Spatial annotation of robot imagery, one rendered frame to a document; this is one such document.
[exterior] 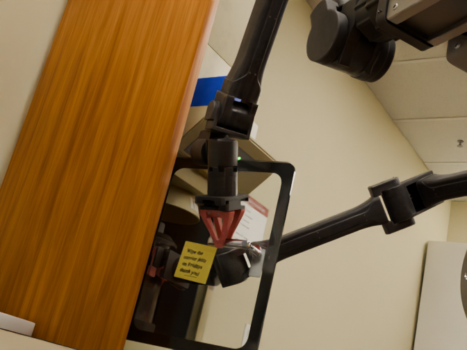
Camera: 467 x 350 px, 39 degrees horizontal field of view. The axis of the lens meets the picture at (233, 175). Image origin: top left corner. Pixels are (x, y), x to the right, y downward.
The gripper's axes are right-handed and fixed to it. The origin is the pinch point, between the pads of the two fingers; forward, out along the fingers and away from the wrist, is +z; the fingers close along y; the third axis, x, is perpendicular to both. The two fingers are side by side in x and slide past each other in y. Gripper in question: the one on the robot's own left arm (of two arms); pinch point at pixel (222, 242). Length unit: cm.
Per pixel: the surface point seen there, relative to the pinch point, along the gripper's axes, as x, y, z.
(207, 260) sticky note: -4.7, -2.6, 4.2
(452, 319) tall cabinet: -10, -306, 89
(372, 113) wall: -44, -242, -35
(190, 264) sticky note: -8.3, -1.9, 5.4
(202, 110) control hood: -13.8, -15.2, -26.0
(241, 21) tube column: -20, -45, -51
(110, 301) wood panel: -18.1, 10.8, 11.4
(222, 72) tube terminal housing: -20, -36, -36
